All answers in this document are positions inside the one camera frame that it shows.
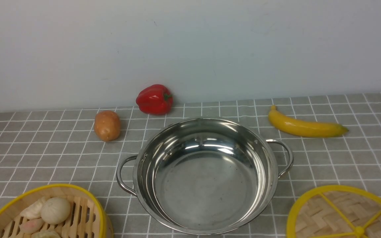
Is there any bamboo steamer basket yellow rim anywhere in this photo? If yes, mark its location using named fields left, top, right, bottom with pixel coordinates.
left=0, top=184, right=114, bottom=238

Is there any woven bamboo lid yellow rim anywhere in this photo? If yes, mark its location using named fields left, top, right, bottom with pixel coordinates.
left=286, top=185, right=381, bottom=238

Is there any stainless steel pot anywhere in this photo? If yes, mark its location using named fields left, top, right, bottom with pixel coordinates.
left=116, top=117, right=294, bottom=235

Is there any red bell pepper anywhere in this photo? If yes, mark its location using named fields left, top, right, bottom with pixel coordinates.
left=136, top=84, right=173, bottom=115

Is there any brown potato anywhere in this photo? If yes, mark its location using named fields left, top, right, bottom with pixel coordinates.
left=94, top=110, right=121, bottom=142

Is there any yellow banana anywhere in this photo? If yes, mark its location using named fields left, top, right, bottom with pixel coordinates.
left=268, top=104, right=349, bottom=138

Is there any white round bun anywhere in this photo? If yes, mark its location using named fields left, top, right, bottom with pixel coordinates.
left=41, top=197, right=71, bottom=225

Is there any grey checked tablecloth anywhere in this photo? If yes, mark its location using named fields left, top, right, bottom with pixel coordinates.
left=0, top=93, right=381, bottom=238

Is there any white pleated dumpling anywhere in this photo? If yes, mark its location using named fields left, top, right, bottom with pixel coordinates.
left=20, top=196, right=47, bottom=220

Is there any pale dumpling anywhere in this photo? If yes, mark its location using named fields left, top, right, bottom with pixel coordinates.
left=31, top=229, right=61, bottom=238

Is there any pink dumpling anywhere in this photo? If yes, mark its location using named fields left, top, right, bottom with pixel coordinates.
left=19, top=218, right=44, bottom=234

